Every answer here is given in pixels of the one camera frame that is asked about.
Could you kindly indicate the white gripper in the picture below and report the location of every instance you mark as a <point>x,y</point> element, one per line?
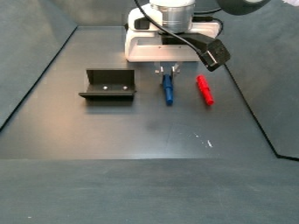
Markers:
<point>151,45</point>

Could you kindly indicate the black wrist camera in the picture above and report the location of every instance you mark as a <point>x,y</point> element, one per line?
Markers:
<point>208,48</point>

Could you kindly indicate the blue stepped peg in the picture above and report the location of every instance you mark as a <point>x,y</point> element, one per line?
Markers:
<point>168,89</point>

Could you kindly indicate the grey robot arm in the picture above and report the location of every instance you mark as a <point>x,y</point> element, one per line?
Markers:
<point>167,33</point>

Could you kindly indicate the red stepped peg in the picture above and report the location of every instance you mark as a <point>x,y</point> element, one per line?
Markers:
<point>204,89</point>

